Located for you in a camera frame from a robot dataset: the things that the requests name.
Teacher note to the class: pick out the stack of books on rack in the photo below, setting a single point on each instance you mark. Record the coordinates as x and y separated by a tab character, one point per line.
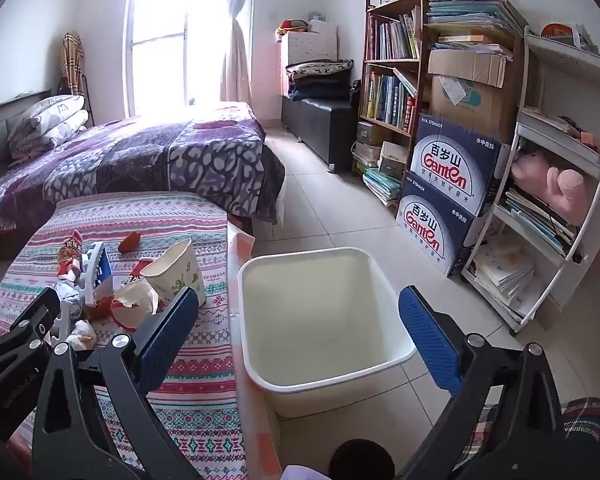
540	222

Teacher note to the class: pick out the folded white patterned quilt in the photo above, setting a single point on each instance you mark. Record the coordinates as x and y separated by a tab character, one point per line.
50	120

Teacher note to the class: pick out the crumpled stained tissue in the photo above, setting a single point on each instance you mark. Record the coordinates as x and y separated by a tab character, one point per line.
82	332

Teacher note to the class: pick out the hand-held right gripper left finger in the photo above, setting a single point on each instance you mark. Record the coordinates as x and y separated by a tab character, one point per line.
166	340

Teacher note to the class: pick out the pile of papers and folders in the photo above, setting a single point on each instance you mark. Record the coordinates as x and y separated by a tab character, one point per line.
472	15

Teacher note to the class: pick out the bed with purple floral quilt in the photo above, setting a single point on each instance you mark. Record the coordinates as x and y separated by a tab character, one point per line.
145	160

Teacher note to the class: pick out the floor stack of books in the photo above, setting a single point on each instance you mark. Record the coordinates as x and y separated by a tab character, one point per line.
380	180

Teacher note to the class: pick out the red white snack wrapper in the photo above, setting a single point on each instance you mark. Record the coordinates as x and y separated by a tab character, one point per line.
69	255

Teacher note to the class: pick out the striped patterned tablecloth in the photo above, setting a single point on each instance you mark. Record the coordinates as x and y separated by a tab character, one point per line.
200	400

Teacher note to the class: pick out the small cardboard boxes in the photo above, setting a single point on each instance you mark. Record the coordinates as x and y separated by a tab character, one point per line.
370	132

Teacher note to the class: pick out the blue water carton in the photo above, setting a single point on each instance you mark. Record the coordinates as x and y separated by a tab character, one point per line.
432	230
452	165

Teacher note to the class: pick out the small red snack wrapper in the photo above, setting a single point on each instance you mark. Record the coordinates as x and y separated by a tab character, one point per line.
129	243

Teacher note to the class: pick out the orange box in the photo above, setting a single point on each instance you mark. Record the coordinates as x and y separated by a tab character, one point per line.
562	32

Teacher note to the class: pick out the pile of folded clothes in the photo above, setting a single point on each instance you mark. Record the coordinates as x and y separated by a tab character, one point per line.
317	80

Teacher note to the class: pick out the stack of white papers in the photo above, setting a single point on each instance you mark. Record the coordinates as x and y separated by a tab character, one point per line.
510	275

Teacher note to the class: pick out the wooden bookshelf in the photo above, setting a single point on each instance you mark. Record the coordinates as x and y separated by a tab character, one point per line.
422	65

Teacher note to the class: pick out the white paper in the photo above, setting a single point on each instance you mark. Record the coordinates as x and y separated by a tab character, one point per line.
70	294

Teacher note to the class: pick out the crumpled red white wrapper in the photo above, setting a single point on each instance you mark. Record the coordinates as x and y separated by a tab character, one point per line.
132	300

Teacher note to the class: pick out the red yellow plush cushion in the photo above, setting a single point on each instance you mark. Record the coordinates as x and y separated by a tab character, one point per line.
291	26

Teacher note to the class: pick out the white paper cup green print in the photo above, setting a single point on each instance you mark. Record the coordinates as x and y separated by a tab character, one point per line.
172	270

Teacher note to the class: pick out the brown cardboard box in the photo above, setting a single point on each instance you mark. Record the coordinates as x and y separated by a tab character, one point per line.
472	95

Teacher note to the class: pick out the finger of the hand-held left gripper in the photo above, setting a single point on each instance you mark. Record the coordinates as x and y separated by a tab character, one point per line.
32	312

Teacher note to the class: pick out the light curtain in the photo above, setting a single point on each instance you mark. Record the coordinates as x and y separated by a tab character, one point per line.
237	55

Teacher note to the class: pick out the plaid cloth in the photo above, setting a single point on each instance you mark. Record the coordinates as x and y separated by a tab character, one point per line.
482	435

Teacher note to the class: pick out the plaid garment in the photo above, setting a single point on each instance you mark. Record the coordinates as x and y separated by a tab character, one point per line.
72	65

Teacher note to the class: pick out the window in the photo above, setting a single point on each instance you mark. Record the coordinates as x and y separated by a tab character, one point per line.
175	35

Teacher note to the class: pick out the pink plush toy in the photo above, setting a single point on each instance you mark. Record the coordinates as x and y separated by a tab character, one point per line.
555	185

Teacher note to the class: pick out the row of upright books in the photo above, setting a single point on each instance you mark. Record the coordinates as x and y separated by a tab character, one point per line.
387	100
392	37

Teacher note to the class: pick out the pink white drawer cabinet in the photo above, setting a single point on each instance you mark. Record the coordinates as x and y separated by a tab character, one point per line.
307	47

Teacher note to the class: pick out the dark striped knitted cloth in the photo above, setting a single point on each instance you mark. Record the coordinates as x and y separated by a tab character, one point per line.
592	440

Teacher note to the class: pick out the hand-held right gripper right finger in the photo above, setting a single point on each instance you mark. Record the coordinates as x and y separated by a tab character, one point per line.
429	340

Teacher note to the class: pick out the white plastic trash bin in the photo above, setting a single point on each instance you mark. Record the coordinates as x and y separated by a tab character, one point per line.
325	310

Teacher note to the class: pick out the black leather bench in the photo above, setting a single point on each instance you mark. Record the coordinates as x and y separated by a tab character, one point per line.
317	120

